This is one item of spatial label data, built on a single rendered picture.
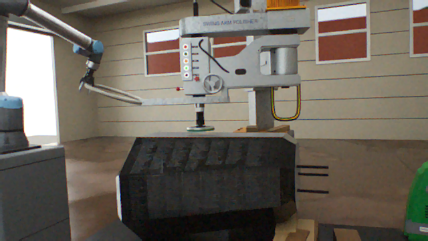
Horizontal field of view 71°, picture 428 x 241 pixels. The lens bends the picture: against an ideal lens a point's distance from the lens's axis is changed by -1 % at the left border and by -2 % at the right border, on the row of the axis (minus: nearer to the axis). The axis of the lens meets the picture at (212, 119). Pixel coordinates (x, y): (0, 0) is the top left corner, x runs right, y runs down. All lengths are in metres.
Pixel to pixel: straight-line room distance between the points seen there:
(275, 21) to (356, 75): 5.96
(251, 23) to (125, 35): 8.36
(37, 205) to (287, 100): 7.06
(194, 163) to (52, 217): 0.88
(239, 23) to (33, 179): 1.63
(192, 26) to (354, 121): 6.33
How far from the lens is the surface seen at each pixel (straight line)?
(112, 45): 10.70
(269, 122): 2.92
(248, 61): 2.26
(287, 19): 2.31
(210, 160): 2.01
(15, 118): 1.90
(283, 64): 2.28
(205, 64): 2.25
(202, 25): 2.30
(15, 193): 1.80
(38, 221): 1.91
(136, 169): 2.18
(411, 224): 2.70
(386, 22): 8.34
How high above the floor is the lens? 1.08
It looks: 4 degrees down
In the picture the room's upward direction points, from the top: 2 degrees counter-clockwise
